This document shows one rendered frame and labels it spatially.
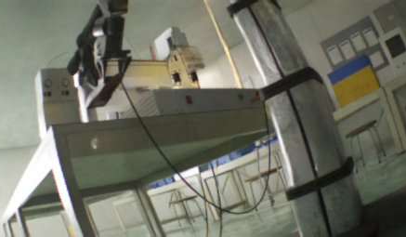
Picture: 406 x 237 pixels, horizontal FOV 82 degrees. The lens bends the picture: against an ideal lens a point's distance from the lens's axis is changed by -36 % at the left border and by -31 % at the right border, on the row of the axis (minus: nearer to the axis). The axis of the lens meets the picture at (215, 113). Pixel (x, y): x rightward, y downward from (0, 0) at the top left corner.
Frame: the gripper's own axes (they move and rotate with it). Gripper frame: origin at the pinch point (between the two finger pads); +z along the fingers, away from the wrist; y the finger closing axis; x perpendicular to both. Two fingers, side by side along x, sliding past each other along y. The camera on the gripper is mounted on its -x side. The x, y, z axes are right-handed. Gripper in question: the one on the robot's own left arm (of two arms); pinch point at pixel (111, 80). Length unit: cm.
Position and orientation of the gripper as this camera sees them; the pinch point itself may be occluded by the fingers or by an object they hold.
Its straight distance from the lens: 97.4
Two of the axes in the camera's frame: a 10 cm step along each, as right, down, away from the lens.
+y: -7.1, 1.0, -7.0
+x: 7.1, 1.4, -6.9
